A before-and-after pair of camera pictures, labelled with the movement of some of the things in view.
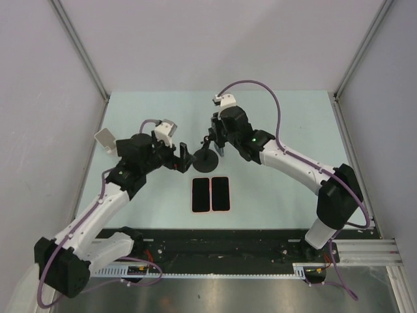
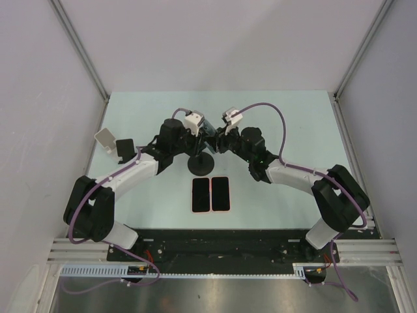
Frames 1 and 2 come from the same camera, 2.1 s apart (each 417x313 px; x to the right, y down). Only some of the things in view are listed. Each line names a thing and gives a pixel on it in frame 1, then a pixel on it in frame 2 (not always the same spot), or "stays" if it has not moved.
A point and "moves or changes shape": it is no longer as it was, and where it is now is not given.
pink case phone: x=201 y=195 stays
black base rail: x=226 y=246 stays
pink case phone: x=220 y=194 stays
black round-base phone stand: x=205 y=160 moves or changes shape
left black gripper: x=180 y=163 to x=197 y=145
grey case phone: x=221 y=150 moves or changes shape
